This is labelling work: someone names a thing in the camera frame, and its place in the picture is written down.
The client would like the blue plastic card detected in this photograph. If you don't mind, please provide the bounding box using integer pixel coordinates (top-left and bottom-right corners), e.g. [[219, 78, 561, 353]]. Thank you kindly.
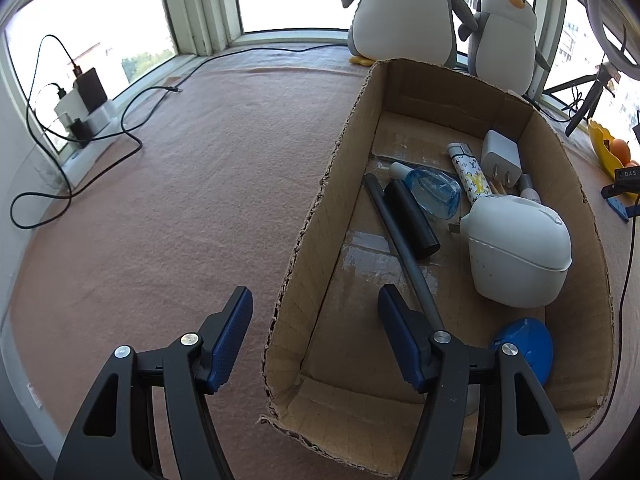
[[606, 197, 629, 222]]

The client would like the large plush penguin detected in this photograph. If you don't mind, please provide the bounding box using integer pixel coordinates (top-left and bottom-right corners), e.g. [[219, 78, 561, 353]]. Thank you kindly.
[[341, 0, 477, 68]]

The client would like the white egg-shaped device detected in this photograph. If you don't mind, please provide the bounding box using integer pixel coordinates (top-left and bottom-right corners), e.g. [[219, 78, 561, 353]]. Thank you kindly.
[[460, 195, 572, 309]]

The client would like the white ring light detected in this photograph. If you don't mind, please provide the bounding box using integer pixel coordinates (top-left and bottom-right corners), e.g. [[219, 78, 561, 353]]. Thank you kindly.
[[585, 0, 639, 80]]

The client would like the wooden clothespin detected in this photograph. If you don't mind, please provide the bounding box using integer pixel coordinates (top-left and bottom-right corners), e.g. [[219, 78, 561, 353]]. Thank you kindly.
[[489, 180, 506, 195]]

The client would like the patterned lighter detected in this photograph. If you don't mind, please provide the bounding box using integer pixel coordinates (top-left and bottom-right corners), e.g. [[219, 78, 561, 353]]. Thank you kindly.
[[447, 142, 492, 205]]

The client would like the clear blue small bottle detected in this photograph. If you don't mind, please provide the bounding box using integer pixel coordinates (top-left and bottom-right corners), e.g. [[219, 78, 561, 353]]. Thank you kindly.
[[390, 162, 461, 220]]

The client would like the blue round tape measure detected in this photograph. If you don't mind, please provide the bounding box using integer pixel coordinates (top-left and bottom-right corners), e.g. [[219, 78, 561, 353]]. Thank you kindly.
[[489, 318, 554, 386]]

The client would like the brown cardboard box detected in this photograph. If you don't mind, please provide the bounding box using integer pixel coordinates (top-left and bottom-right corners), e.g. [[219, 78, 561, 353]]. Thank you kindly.
[[258, 57, 615, 480]]

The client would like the black cylinder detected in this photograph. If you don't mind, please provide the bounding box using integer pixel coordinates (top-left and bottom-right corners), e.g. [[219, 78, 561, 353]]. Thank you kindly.
[[383, 179, 440, 260]]

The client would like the white power strip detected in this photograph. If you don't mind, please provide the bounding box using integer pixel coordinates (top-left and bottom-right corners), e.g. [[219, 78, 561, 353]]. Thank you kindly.
[[63, 100, 117, 188]]

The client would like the yellow fruit bowl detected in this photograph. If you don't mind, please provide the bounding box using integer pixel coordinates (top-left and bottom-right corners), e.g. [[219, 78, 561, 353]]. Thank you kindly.
[[588, 119, 627, 179]]

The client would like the white wall charger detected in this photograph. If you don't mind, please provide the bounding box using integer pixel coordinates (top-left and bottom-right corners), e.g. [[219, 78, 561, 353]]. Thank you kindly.
[[480, 130, 522, 188]]

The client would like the small plush penguin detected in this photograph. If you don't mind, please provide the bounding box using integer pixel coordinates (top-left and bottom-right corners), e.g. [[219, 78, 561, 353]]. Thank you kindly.
[[458, 0, 551, 96]]

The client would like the white lotion bottle grey cap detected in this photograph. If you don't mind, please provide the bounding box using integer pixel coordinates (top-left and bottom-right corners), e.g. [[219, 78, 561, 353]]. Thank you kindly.
[[518, 174, 541, 204]]

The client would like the black power adapter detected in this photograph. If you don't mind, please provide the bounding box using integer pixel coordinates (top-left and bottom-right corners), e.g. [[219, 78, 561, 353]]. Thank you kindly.
[[73, 67, 107, 114]]

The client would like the white charger on strip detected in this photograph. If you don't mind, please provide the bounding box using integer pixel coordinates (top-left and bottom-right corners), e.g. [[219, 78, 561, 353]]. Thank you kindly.
[[54, 89, 89, 128]]

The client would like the black tripod stand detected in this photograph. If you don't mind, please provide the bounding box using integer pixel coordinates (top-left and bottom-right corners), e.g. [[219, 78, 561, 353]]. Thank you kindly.
[[542, 62, 620, 136]]

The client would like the orange fruit upper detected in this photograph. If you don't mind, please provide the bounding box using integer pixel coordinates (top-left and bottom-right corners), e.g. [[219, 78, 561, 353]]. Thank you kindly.
[[610, 138, 631, 166]]

